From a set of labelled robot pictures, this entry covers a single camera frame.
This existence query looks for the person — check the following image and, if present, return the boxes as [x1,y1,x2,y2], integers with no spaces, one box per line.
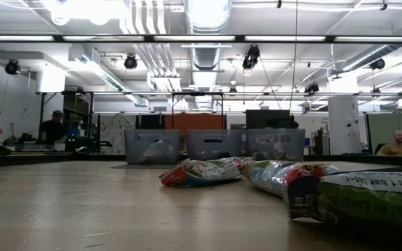
[376,130,402,156]
[38,109,68,144]

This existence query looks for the grey tarp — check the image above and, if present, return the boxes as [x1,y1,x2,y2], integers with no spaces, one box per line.
[99,114,137,155]

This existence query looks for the blue-green granola bar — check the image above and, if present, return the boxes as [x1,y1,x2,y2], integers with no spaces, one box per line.
[318,166,402,231]

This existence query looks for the multicolour granola bar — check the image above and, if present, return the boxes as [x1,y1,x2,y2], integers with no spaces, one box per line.
[243,158,342,221]

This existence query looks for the black metal rack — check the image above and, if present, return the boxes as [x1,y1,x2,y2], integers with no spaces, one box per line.
[35,90,225,154]

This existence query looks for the black ceiling spotlight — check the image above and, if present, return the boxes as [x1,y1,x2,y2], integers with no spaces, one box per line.
[241,44,261,70]
[369,58,386,70]
[4,59,22,76]
[304,82,320,95]
[123,54,138,70]

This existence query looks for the red colourful granola bar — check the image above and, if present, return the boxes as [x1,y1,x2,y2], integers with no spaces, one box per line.
[158,155,246,188]

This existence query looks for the grey translucent plastic bin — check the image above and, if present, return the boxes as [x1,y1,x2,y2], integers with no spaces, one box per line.
[186,129,244,162]
[245,128,306,163]
[124,129,184,165]

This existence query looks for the white ceiling pipes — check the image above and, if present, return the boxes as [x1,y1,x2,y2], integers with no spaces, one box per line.
[119,0,183,92]

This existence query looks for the overhead light bar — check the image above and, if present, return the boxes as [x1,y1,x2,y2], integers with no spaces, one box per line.
[0,33,402,44]

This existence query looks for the orange partition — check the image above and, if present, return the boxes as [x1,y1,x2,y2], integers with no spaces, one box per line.
[164,112,227,130]

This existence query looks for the white pillar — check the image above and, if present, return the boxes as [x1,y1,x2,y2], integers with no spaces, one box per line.
[327,75,362,155]

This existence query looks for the silver ventilation duct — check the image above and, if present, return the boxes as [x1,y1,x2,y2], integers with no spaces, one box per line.
[184,0,233,70]

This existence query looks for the black monitor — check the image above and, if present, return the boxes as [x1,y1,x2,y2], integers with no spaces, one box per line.
[245,109,295,130]

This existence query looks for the green partition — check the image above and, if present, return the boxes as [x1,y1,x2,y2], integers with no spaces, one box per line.
[366,113,402,154]

